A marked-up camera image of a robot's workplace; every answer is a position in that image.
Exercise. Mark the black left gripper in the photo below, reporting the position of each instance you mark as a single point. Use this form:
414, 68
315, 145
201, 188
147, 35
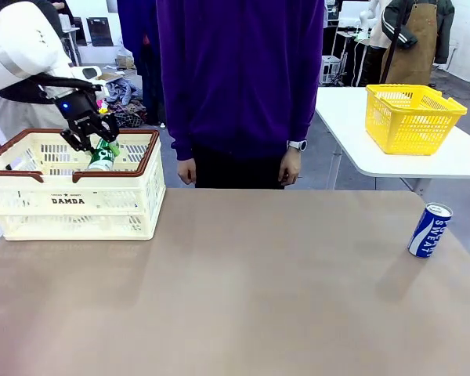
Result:
80, 111

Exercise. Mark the green white Chil can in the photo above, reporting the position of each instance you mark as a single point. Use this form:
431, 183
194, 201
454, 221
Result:
102, 158

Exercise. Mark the blue Pocari Sweat can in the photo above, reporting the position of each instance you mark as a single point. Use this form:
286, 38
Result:
429, 233

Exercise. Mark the person's right forearm purple sleeve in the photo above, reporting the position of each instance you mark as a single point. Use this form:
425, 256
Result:
184, 129

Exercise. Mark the person's left forearm purple sleeve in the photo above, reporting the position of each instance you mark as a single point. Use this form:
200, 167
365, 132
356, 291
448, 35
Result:
303, 113

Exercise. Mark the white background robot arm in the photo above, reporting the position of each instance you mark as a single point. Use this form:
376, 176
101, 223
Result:
366, 17

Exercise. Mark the cream shopping basket brown rim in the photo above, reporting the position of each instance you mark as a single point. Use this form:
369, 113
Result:
74, 219

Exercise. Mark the yellow plastic basket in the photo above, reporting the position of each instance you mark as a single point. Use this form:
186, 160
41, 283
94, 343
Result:
415, 133

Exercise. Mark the person's right hand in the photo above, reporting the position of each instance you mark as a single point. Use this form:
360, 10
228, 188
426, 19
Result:
187, 170

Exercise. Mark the person's left hand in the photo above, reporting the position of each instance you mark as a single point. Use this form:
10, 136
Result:
290, 168

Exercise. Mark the colourful clothes pile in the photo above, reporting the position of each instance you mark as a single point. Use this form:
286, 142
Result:
127, 103

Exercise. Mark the large cardboard box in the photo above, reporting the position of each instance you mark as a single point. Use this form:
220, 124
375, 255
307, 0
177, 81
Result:
109, 75

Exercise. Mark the bystander black top cream trousers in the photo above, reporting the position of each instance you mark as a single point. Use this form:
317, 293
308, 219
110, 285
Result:
27, 115

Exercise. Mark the small cardboard box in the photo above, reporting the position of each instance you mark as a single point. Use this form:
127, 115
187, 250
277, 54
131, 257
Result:
124, 62

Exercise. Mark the dark blue hanging garment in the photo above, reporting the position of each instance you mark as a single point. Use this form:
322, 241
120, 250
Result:
141, 58

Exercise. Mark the small black panel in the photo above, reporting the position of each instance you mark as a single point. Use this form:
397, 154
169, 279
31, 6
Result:
79, 35

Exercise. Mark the large black panel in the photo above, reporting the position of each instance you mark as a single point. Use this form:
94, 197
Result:
100, 33

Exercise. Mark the person in purple sweater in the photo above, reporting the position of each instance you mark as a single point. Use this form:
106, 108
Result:
239, 78

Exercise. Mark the white wristwatch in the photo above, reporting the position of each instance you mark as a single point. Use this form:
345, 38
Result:
298, 145

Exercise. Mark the white equipment rack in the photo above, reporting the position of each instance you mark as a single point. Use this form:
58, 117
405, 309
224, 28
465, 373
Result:
331, 68

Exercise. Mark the white side table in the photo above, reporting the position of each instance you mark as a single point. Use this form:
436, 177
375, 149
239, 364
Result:
344, 129

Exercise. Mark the mannequin cream top black trousers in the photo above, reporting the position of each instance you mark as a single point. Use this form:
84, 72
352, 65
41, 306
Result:
376, 66

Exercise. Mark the black slanted stand pole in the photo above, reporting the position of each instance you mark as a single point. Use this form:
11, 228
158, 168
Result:
393, 35

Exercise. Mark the person in brown apron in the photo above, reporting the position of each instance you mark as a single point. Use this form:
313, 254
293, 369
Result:
413, 47

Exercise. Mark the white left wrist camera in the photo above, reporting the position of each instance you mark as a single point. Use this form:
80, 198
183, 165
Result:
88, 73

